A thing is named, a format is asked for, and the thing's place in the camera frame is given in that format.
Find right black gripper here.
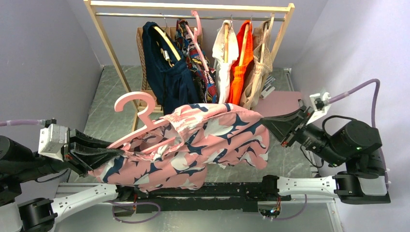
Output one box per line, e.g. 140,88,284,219
260,105,346,167

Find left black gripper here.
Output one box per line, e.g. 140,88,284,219
12,125,126,182

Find pink plastic hanger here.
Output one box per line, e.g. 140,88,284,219
185,10,215,73
107,91,170,149

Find pink patterned shorts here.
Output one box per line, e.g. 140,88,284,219
89,103,270,192

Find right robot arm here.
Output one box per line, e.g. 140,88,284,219
260,106,391,205

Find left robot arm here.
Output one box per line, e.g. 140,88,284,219
0,131,134,232

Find orange shorts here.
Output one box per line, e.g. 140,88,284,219
227,20,253,105

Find wooden hanger in orange shorts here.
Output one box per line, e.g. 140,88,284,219
238,23,249,66

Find wooden hanger in beige garment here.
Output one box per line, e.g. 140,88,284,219
252,14,275,98

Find wooden hanger in white garment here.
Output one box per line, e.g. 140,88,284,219
223,23,230,63

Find yellow hanger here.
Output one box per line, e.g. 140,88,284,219
153,26,181,60

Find pink clipboard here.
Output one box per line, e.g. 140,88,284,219
253,91,303,116

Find beige garment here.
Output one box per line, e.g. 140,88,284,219
239,21,273,109

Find colourful patterned garment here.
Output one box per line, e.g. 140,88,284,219
175,19,219,103

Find white garment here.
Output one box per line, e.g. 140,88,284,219
212,20,239,103

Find navy blue garment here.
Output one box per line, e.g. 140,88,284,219
142,21,201,116

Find metal hanging rod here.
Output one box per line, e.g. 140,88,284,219
94,12,270,21

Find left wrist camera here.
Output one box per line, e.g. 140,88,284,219
38,124,68,161

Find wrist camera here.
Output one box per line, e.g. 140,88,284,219
307,92,331,124
38,124,68,161

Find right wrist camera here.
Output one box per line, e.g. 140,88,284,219
307,92,331,124

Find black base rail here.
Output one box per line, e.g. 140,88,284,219
118,179,292,212

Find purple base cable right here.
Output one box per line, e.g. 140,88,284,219
263,194,308,222

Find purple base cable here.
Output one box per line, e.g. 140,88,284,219
107,201,161,224
263,194,308,222

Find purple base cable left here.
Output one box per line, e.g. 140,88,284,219
107,201,161,224

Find wooden clothes rack frame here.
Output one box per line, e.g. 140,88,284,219
84,0,295,132

